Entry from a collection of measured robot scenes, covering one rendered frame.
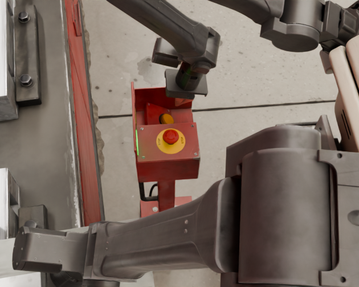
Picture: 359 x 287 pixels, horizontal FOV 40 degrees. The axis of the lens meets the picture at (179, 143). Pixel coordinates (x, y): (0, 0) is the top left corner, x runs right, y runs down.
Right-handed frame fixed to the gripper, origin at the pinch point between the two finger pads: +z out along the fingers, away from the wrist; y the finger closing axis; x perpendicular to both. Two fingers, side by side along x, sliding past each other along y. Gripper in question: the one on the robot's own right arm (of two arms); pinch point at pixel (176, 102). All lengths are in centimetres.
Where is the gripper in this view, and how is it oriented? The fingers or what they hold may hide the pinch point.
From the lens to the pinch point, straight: 126.7
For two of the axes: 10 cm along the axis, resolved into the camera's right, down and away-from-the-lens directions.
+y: -9.6, -0.6, -2.6
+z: -2.6, 4.9, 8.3
